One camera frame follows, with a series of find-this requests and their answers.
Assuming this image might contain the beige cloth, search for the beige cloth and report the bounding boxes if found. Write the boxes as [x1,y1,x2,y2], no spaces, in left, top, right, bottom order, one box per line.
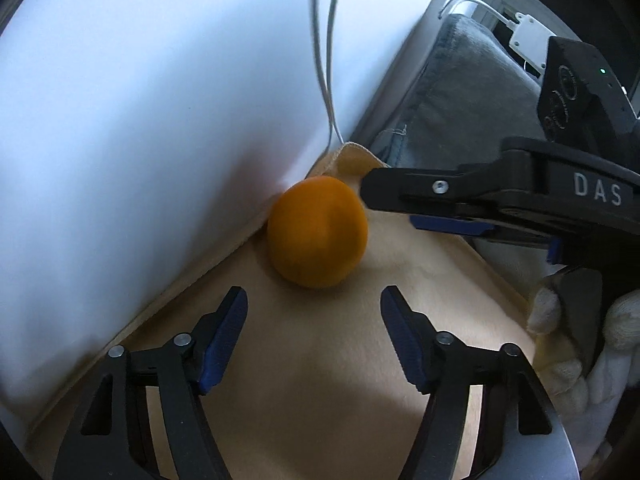
[25,142,551,480]

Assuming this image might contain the white cable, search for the white cable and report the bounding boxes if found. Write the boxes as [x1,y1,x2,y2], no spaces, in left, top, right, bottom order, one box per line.
[309,0,347,147]

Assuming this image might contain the white power strip cord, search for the white power strip cord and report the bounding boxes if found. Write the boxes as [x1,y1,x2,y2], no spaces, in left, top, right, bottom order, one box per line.
[439,0,518,26]

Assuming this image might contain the person's right hand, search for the person's right hand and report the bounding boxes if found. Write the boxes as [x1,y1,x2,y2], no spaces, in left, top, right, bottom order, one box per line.
[527,273,640,461]

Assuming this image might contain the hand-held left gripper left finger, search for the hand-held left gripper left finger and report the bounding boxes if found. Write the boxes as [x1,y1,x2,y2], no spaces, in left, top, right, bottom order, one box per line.
[52,286,249,480]

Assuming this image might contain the orange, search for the orange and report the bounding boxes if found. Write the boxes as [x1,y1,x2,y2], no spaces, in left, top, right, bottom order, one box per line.
[266,176,369,289]

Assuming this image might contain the white power strip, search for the white power strip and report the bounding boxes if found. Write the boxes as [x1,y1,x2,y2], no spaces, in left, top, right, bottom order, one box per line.
[509,12,552,72]

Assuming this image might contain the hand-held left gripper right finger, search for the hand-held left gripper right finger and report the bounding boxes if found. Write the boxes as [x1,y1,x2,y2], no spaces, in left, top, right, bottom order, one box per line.
[380,285,554,480]

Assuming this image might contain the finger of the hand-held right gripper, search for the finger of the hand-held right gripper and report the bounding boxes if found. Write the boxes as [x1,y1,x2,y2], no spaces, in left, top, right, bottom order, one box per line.
[360,157,506,218]
[409,206,549,250]

